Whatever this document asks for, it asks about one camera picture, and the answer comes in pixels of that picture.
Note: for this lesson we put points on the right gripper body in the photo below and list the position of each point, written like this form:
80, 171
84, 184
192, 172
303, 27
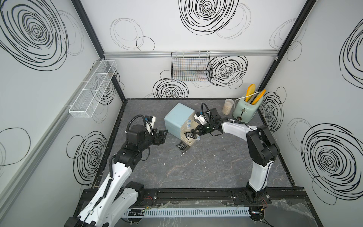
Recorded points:
207, 128

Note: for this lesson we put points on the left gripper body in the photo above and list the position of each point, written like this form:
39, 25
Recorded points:
154, 142

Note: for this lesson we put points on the cream bottom drawer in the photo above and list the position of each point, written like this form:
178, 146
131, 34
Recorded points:
187, 128

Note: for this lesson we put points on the light blue drawer cabinet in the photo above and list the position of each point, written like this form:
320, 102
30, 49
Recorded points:
177, 119

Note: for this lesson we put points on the black cookie pack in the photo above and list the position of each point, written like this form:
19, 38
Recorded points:
187, 135
183, 147

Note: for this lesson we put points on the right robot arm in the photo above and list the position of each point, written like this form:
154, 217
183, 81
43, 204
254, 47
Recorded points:
263, 148

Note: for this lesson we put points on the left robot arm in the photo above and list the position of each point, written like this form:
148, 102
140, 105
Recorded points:
114, 197

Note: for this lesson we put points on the clear jar with grains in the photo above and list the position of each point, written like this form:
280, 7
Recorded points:
228, 105

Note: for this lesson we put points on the mint green toaster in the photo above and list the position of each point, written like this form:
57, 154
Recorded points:
244, 111

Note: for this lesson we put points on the yellow toast slice left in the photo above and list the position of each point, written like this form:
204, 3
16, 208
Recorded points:
250, 92

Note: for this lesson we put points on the yellow toast slice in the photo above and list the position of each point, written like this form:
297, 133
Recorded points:
257, 98
250, 92

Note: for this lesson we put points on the yellow toast slice right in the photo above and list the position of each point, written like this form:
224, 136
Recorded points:
257, 98

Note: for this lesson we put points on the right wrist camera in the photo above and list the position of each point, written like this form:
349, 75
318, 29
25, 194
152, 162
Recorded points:
200, 117

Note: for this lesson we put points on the black wire wall basket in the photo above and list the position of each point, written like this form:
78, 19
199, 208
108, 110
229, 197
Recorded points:
190, 66

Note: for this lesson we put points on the white slotted cable duct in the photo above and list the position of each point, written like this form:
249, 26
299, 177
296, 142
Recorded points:
188, 212

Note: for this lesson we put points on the white mesh wall shelf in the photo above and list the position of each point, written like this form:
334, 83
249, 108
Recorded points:
98, 90

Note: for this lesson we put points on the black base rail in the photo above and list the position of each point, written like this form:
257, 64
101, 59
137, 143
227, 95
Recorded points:
237, 196

